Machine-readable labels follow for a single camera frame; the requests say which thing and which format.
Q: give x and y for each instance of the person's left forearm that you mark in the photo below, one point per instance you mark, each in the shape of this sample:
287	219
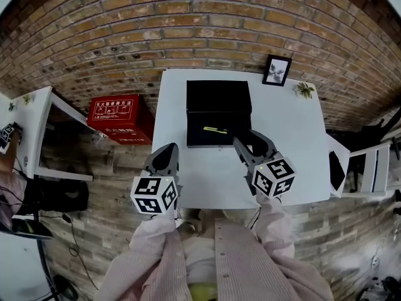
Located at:
156	237

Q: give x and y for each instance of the black picture frame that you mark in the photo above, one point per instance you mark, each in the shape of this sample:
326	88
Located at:
277	71

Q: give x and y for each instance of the white wooden chair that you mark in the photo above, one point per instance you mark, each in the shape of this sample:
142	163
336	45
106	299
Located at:
372	168

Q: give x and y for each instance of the black pouch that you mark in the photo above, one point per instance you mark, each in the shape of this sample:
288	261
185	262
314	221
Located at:
336	171

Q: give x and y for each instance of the person's pink striped shirt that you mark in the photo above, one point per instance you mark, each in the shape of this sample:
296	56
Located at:
244	262

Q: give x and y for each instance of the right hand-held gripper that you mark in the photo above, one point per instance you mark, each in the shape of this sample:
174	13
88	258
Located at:
272	177

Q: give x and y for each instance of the person's right forearm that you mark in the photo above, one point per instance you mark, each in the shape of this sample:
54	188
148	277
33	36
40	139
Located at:
272	224

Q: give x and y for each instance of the small potted plant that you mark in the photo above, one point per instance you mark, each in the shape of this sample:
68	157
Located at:
304	89

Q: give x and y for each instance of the white square table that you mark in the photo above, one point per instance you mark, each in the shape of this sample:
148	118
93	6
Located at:
288	127

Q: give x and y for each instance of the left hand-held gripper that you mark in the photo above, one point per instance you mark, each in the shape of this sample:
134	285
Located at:
147	193

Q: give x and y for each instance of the tiny green plant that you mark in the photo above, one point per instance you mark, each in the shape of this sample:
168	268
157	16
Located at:
27	99

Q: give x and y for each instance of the red fire equipment box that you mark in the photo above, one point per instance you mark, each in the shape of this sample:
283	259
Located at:
116	114

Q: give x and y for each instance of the white side table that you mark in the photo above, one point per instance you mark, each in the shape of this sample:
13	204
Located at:
34	130

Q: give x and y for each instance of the black box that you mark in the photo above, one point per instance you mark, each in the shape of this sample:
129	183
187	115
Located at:
216	99

